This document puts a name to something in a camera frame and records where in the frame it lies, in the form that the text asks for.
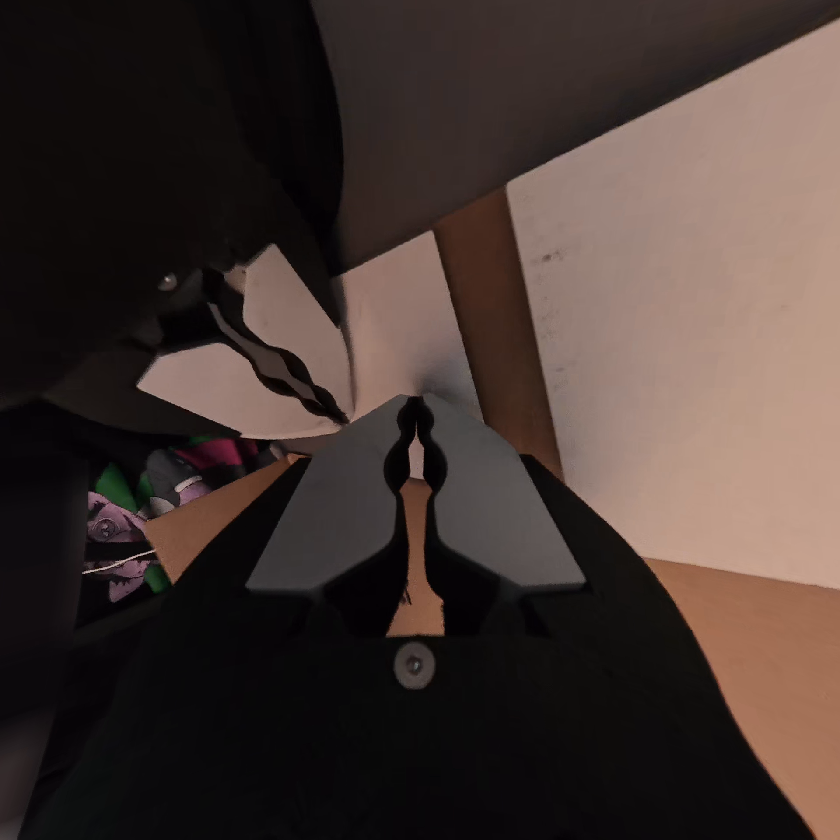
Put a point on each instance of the large cardboard box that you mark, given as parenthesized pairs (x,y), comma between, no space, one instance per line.
(656,328)

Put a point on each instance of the black printed garment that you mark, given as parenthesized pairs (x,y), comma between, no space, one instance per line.
(131,512)

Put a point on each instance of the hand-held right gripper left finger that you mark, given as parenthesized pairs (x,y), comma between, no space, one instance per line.
(328,525)

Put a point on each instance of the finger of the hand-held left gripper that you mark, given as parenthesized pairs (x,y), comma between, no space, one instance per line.
(295,308)
(223,387)

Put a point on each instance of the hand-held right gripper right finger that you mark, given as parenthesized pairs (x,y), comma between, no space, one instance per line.
(499,518)

